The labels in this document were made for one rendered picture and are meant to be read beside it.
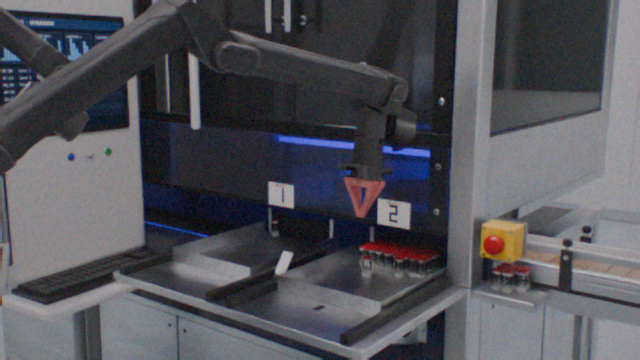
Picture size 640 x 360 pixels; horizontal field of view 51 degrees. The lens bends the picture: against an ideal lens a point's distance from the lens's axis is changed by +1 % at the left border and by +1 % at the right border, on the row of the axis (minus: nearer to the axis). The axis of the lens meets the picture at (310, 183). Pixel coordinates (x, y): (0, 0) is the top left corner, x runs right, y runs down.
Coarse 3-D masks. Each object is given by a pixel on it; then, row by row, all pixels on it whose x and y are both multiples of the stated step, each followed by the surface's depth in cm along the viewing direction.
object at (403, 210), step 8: (384, 200) 154; (392, 200) 153; (384, 208) 155; (392, 208) 153; (400, 208) 152; (408, 208) 151; (384, 216) 155; (392, 216) 154; (400, 216) 152; (408, 216) 151; (392, 224) 154; (400, 224) 153; (408, 224) 151
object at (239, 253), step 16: (256, 224) 187; (208, 240) 173; (224, 240) 177; (240, 240) 182; (256, 240) 182; (272, 240) 182; (288, 240) 182; (304, 240) 182; (336, 240) 174; (176, 256) 163; (192, 256) 159; (208, 256) 168; (224, 256) 167; (240, 256) 167; (256, 256) 167; (272, 256) 167; (224, 272) 153; (240, 272) 150; (256, 272) 150
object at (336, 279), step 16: (336, 256) 159; (352, 256) 165; (288, 272) 145; (304, 272) 150; (320, 272) 155; (336, 272) 155; (352, 272) 155; (384, 272) 155; (288, 288) 142; (304, 288) 139; (320, 288) 136; (336, 288) 144; (352, 288) 144; (368, 288) 144; (384, 288) 144; (400, 288) 144; (416, 288) 138; (336, 304) 134; (352, 304) 132; (368, 304) 129; (384, 304) 129
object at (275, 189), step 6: (270, 186) 176; (276, 186) 174; (282, 186) 173; (288, 186) 172; (270, 192) 176; (276, 192) 175; (288, 192) 172; (270, 198) 176; (276, 198) 175; (288, 198) 172; (270, 204) 177; (276, 204) 175; (282, 204) 174; (288, 204) 173
